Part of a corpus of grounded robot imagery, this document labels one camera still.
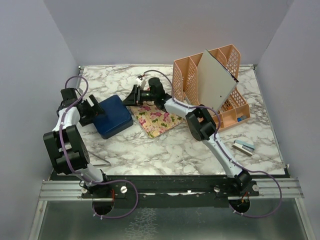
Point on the blue box lid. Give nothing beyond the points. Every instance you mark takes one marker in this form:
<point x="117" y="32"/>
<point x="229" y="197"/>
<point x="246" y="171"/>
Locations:
<point x="115" y="111"/>

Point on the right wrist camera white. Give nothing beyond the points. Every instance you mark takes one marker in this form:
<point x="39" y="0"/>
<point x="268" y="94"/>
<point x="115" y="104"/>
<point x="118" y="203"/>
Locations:
<point x="141" y="81"/>

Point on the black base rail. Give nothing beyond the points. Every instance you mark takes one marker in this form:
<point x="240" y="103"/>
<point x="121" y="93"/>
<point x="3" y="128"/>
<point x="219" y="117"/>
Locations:
<point x="169" y="191"/>

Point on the stapler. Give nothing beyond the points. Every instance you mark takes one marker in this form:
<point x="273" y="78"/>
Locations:
<point x="244" y="147"/>

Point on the grey board in organizer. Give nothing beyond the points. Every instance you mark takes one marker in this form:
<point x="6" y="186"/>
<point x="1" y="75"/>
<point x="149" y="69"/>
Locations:
<point x="214" y="82"/>

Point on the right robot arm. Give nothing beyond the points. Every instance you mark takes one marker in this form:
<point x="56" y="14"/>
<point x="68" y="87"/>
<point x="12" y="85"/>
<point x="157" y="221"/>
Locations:
<point x="201" y="125"/>

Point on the peach plastic desk organizer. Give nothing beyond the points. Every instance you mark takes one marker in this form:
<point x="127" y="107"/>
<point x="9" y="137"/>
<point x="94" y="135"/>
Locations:
<point x="184" y="80"/>

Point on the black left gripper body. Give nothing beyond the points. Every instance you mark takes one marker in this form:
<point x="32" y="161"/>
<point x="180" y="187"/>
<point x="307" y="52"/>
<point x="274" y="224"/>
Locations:
<point x="89" y="113"/>

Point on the small blue cap item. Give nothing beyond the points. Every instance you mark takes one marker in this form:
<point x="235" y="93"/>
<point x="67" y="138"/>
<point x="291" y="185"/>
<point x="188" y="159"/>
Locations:
<point x="241" y="118"/>

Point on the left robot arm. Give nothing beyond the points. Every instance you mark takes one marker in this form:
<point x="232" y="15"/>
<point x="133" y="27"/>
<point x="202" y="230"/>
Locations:
<point x="65" y="146"/>

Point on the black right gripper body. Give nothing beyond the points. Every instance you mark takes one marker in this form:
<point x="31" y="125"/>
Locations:
<point x="153" y="98"/>

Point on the floral serving tray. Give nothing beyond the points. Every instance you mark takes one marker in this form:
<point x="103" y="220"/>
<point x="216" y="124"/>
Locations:
<point x="154" y="121"/>

